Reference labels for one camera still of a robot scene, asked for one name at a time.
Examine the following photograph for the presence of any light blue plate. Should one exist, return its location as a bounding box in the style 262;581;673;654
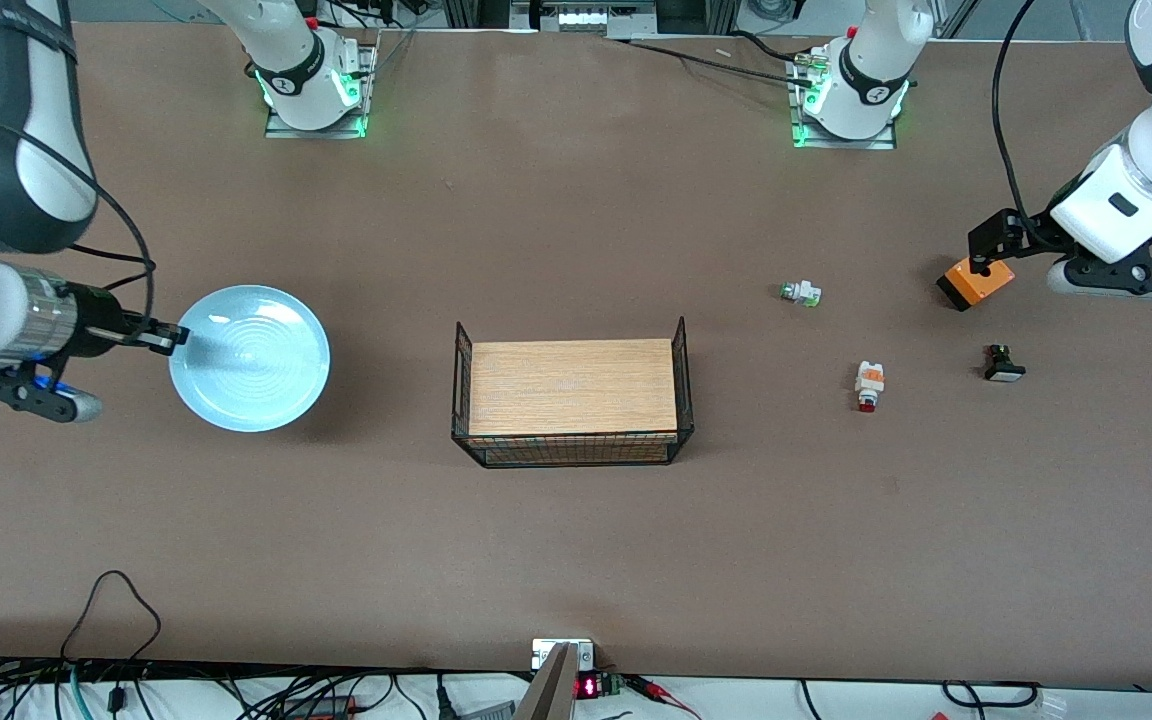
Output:
169;285;332;433

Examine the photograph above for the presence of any red push button switch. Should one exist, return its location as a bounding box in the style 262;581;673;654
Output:
855;360;886;414

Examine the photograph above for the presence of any orange button box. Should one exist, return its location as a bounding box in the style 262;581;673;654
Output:
937;255;1017;312

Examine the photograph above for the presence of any black power adapter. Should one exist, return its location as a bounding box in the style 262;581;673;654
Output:
281;695;359;718

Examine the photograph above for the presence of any wooden board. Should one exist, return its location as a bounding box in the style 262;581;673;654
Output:
468;338;679;441

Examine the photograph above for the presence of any silver mounting block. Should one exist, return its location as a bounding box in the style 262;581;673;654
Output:
532;638;596;671

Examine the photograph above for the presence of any red clip lead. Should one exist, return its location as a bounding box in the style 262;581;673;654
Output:
626;675;703;720

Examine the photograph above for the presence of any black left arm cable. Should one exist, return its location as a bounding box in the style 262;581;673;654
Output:
993;0;1041;251

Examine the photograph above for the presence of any black white-capped button switch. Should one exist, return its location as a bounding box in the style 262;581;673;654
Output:
983;343;1026;383

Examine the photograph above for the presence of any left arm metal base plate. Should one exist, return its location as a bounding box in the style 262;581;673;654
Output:
791;50;898;151

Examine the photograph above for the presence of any thin black looped cable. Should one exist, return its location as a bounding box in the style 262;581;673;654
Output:
61;570;163;663

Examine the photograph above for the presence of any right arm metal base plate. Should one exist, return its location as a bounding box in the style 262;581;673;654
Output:
265;40;371;139

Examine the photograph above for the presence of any long black table cable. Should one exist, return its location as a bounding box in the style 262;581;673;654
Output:
606;35;819;87

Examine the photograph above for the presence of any black wire rack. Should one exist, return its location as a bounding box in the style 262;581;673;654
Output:
451;316;694;469

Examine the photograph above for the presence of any aluminium frame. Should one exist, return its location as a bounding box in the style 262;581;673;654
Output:
441;0;739;37

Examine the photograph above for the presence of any black coiled cable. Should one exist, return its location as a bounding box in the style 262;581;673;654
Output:
941;680;1043;708

